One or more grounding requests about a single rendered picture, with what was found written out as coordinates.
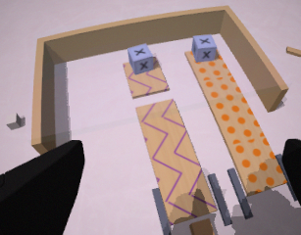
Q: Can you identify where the brown cube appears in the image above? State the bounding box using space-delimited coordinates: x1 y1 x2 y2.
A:
189 218 214 235

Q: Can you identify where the small brown block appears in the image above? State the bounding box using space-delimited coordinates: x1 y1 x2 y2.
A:
286 46 301 58

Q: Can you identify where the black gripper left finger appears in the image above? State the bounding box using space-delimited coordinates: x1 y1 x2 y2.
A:
0 140 84 235

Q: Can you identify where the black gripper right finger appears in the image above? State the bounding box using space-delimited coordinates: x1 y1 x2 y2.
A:
282 138 301 208

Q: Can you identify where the tan u-shaped low wall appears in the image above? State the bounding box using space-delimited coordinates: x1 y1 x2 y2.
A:
27 0 292 156

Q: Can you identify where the tan strip with purple zigzag pattern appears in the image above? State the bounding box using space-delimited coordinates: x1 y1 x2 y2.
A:
139 113 217 224

